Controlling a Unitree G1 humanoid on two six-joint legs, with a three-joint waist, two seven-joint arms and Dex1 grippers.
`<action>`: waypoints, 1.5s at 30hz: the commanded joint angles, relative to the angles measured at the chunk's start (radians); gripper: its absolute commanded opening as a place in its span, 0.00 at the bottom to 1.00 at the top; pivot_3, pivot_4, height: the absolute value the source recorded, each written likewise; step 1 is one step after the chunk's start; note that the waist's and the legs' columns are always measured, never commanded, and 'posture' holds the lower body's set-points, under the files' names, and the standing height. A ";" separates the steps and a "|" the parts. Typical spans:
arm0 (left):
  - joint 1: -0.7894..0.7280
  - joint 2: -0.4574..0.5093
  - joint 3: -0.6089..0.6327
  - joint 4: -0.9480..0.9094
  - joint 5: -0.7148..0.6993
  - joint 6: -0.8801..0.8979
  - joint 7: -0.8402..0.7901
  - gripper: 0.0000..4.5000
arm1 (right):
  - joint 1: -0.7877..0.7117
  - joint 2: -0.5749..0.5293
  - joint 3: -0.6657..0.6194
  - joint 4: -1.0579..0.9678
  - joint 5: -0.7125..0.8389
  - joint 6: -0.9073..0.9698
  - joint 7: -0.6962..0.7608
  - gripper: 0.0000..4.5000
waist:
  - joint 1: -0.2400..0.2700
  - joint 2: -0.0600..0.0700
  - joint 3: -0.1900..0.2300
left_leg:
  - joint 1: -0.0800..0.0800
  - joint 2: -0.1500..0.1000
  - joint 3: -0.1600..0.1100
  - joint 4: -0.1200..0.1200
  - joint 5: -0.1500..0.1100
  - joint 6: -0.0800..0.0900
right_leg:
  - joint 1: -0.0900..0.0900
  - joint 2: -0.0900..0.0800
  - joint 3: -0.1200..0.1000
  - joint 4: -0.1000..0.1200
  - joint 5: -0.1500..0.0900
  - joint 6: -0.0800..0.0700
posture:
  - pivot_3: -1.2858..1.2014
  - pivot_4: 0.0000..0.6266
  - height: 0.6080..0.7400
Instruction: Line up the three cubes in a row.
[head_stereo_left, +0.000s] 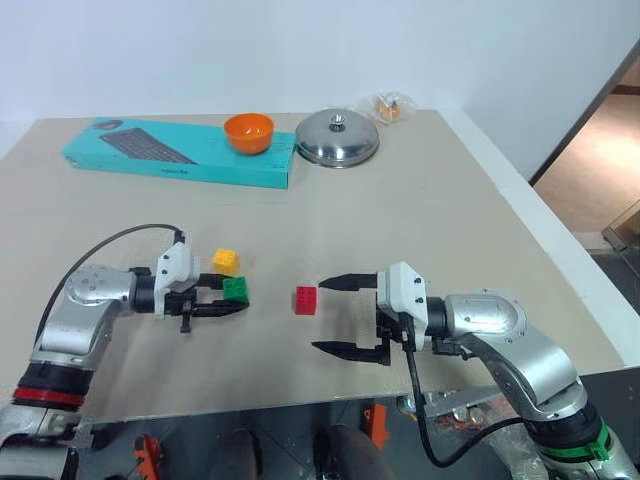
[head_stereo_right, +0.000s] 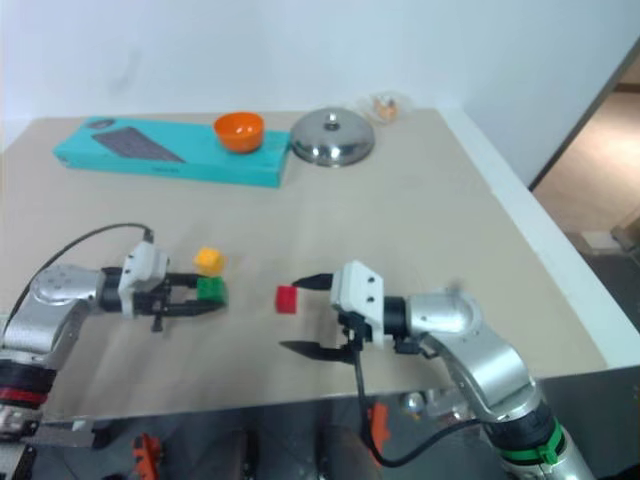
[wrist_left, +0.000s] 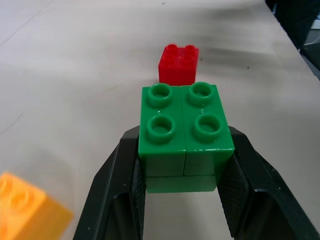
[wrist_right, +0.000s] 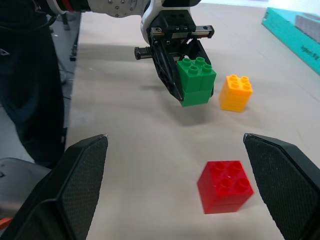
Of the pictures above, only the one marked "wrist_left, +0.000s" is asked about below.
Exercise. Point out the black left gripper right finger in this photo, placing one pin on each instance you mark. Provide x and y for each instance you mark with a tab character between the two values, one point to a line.
270	185

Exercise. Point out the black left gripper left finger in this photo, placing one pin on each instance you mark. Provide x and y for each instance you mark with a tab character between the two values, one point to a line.
112	180

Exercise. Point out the green studded block cube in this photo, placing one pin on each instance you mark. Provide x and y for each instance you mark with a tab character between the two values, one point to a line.
185	130

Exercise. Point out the orange studded block cube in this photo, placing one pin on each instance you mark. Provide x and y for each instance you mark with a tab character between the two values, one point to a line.
25	210

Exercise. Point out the red studded block cube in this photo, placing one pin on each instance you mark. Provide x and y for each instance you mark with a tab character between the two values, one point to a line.
178	67

